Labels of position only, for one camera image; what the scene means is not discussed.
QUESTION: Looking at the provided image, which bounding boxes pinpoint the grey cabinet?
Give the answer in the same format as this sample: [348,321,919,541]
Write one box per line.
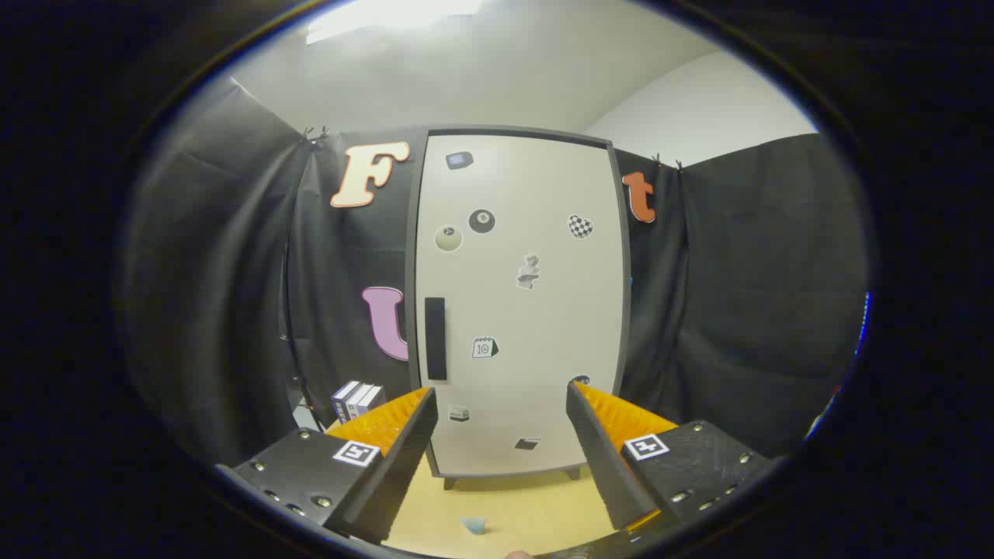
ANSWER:
[404,124,634,491]

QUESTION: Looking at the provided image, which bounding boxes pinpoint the black backdrop cloth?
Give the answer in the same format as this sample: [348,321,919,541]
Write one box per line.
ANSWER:
[116,78,871,467]

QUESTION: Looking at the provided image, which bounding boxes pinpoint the black stand pole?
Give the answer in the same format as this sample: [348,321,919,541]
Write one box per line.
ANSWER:
[280,233,321,429]

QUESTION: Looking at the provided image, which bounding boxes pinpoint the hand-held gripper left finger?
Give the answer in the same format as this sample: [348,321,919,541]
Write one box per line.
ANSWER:
[216,387,440,546]

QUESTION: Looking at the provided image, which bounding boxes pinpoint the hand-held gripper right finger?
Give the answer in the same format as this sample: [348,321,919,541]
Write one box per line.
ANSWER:
[565,379,780,536]

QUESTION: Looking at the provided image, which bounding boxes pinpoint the black door handle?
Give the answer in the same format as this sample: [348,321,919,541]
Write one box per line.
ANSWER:
[425,297,448,381]

